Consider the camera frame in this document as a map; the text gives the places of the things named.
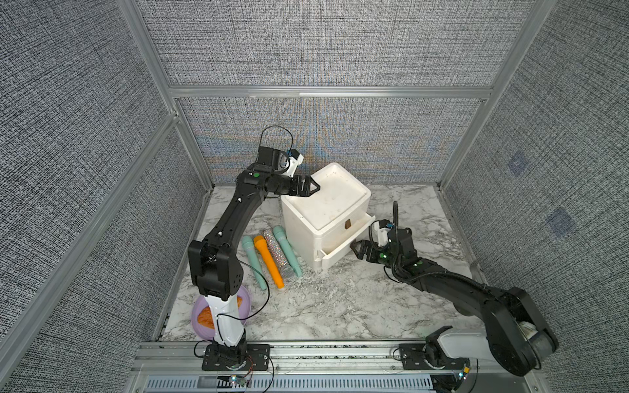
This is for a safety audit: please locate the mint green microphone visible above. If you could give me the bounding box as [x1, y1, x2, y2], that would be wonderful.
[273, 225, 303, 278]
[242, 235, 268, 290]

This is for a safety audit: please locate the orange microphone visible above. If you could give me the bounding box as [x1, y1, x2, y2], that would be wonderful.
[253, 235, 285, 291]

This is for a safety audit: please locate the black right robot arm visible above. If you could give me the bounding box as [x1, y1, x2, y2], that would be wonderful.
[351, 228, 560, 377]

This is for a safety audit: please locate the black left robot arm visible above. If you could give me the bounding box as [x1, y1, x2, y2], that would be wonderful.
[188, 147, 320, 348]

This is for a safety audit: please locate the white drawer cabinet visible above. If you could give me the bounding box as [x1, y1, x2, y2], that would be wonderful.
[281, 163, 371, 271]

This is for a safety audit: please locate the orange pastry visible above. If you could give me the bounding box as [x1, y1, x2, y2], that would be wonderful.
[192, 295, 250, 329]

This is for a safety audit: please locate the purple plate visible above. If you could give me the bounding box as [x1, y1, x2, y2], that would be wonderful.
[190, 287, 252, 340]

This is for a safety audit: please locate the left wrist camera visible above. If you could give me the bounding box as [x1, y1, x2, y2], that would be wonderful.
[283, 149, 304, 178]

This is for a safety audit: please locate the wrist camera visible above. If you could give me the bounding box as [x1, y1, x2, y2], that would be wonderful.
[283, 149, 304, 178]
[369, 219, 394, 249]

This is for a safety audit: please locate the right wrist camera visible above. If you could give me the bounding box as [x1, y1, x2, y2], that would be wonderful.
[369, 219, 394, 249]

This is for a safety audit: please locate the left camera cable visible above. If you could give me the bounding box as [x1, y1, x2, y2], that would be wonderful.
[259, 124, 295, 156]

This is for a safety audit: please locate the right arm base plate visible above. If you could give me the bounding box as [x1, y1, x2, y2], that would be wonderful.
[398, 343, 469, 371]

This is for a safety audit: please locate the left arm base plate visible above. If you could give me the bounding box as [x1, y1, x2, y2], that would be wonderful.
[201, 343, 271, 372]

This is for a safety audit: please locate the aluminium front rail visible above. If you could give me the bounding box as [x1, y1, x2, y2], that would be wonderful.
[124, 338, 502, 393]

